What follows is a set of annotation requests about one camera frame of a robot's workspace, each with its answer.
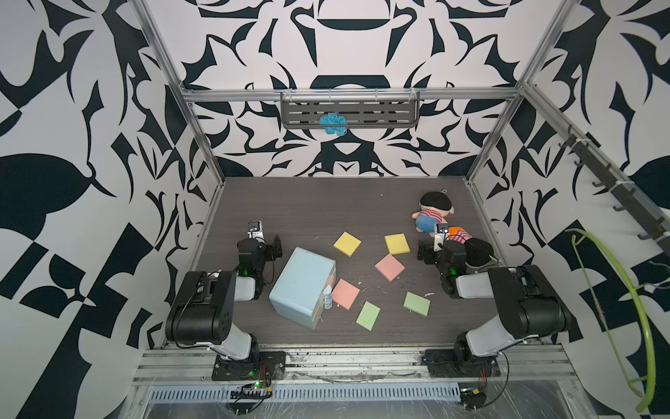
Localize yellow sticky note pad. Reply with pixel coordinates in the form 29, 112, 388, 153
385, 233, 410, 255
333, 231, 361, 257

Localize light blue drawer cabinet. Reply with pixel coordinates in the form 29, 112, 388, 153
269, 247, 336, 330

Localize pink sticky note pad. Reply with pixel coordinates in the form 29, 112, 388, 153
331, 279, 360, 310
375, 254, 405, 282

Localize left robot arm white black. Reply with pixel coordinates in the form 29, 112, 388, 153
165, 234, 283, 365

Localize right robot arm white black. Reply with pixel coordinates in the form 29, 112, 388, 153
417, 238, 572, 377

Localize green sticky note pad right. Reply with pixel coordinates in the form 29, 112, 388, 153
403, 292, 431, 317

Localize green sticky note pad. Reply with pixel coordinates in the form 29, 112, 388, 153
403, 292, 431, 317
356, 301, 380, 331

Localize green sticky note pad left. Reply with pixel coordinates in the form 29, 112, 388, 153
356, 301, 380, 331

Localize plush doll orange pants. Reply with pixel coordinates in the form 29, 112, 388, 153
446, 226, 498, 269

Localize plush doll blue pants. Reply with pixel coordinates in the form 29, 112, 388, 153
412, 190, 455, 235

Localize left electronics board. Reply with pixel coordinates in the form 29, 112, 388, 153
227, 383, 273, 416

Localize electronics board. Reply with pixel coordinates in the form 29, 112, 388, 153
460, 388, 487, 410
227, 383, 273, 416

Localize right electronics board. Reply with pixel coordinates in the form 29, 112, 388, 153
460, 388, 487, 410

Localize teal crumpled cloth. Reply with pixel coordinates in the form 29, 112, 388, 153
319, 113, 348, 137

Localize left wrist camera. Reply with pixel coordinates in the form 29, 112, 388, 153
247, 220, 265, 242

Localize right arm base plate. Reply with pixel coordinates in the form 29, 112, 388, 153
420, 348, 497, 378

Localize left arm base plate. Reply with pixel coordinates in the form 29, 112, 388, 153
211, 351, 287, 382

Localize grey slotted wall shelf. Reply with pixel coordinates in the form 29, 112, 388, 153
280, 92, 420, 129

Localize white cable duct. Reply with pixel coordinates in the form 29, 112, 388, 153
149, 382, 461, 403

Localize black hook rail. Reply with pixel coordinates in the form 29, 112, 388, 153
560, 124, 669, 254

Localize green hose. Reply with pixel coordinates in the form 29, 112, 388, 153
564, 227, 657, 415

